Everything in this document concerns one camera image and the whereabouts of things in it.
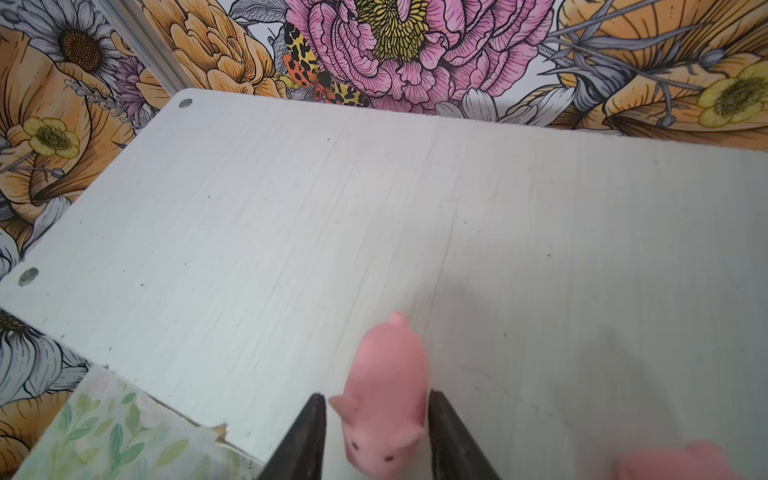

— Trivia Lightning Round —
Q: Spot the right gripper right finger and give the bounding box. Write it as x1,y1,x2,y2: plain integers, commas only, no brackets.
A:
427,390,500,480

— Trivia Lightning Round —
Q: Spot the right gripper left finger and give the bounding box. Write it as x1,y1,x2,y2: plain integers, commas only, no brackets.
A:
257,393,327,480

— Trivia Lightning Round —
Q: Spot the pink pig toy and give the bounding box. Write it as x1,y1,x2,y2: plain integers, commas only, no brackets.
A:
617,440,742,480
328,312,430,479

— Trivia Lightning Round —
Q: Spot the pink pig toy front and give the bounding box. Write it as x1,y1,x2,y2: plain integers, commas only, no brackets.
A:
617,440,742,480

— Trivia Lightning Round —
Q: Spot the white two-tier shelf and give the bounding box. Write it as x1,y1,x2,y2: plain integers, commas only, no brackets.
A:
1,89,767,479

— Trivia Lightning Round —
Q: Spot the left aluminium corner post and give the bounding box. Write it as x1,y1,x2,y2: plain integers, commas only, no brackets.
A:
94,0,195,96

